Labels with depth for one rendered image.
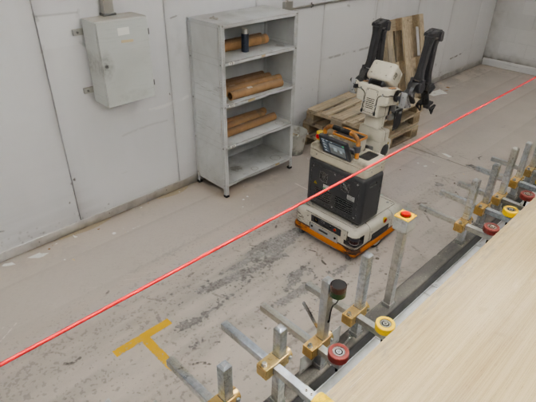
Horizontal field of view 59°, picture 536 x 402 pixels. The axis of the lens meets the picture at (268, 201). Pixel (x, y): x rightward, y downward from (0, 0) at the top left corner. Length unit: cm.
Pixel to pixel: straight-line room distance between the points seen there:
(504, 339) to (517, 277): 43
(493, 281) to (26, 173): 315
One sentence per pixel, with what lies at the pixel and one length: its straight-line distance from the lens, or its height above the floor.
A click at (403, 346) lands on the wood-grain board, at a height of 90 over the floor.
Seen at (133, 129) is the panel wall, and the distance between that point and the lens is 419.
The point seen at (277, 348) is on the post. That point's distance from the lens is 174.
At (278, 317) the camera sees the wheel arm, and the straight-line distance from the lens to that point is 206.
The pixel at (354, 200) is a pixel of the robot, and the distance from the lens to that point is 356.
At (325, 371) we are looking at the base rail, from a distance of 210.
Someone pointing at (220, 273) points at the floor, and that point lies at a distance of 361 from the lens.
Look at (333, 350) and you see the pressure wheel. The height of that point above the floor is 91.
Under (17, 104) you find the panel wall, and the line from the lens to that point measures 374.
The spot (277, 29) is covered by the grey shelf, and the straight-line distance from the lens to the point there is 472.
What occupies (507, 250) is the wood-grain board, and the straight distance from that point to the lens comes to 265.
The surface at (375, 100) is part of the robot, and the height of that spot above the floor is 114.
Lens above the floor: 233
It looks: 32 degrees down
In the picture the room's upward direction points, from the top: 1 degrees clockwise
